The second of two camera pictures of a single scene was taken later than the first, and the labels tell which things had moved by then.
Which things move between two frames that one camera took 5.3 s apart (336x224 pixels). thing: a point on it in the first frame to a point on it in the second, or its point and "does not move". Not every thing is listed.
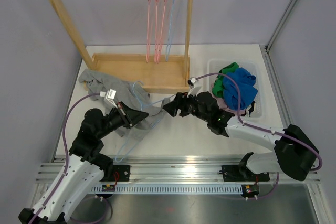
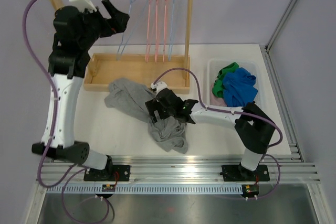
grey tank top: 108,92 to 169,132
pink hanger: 150,3 does not move
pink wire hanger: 158,36 to 165,18
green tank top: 217,89 does not move
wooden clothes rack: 157,74 does not move
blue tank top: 245,81 does not move
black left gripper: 129,116 to 116,23
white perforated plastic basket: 214,65 does not move
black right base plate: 238,173 does not move
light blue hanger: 117,159 to 138,19
